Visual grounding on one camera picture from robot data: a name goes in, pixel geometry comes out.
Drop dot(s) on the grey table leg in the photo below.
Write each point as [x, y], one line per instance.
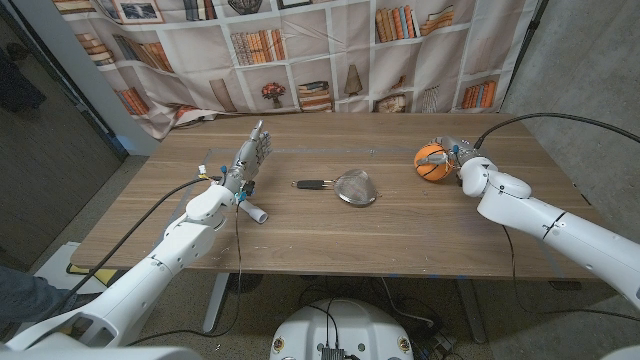
[472, 312]

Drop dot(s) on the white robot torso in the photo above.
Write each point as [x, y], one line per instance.
[345, 325]

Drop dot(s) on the yellow flat floor object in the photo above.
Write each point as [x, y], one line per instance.
[97, 274]

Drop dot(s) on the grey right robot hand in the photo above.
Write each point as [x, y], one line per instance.
[462, 152]

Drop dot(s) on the short white plastic tube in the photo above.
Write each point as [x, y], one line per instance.
[256, 212]

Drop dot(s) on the white table leg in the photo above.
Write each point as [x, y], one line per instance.
[216, 302]

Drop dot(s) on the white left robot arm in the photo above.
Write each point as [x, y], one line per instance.
[160, 260]

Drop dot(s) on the small orange basketball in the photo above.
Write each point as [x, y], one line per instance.
[432, 172]

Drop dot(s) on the person's leg in blue jeans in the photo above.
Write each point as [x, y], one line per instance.
[27, 300]

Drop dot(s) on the grey power strip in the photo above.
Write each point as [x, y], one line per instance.
[441, 342]

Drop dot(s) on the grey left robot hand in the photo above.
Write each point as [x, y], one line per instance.
[247, 157]

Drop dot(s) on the printed bookshelf backdrop cloth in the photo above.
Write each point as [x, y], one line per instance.
[310, 55]

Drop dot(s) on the black backdrop stand pole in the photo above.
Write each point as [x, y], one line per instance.
[525, 52]

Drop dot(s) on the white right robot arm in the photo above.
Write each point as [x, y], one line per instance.
[550, 220]

